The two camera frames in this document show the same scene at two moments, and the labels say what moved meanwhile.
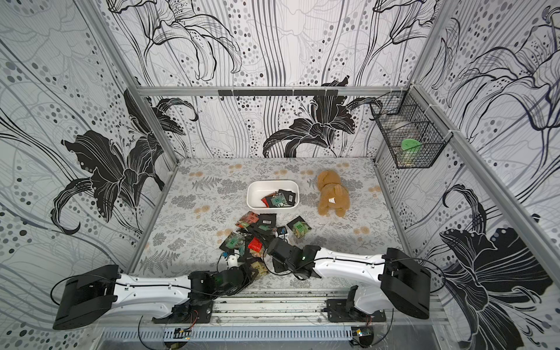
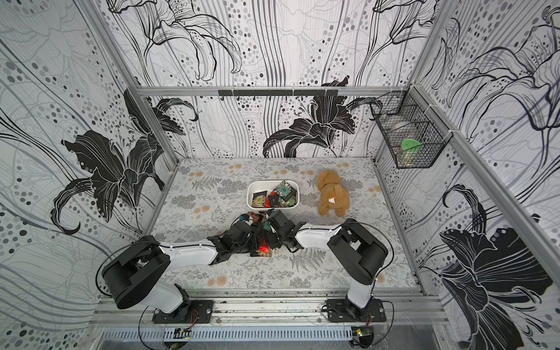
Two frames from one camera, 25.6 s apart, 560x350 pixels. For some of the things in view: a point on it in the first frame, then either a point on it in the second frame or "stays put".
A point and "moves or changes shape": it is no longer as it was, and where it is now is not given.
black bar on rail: [278, 92] stays put
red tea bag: [255, 247] moves or changes shape
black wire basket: [413, 132] stays put
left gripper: [248, 273] to [255, 245]
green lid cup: [408, 143] stays put
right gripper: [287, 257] to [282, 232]
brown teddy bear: [333, 194] stays put
